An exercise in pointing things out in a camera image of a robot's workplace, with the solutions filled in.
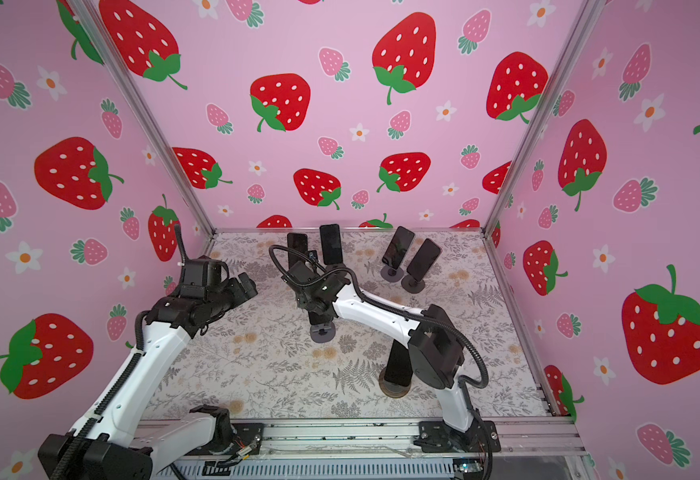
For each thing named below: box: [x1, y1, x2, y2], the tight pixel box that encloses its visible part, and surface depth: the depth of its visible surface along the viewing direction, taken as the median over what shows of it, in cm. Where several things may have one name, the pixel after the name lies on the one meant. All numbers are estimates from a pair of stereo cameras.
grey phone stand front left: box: [310, 322, 336, 343], surface depth 92 cm
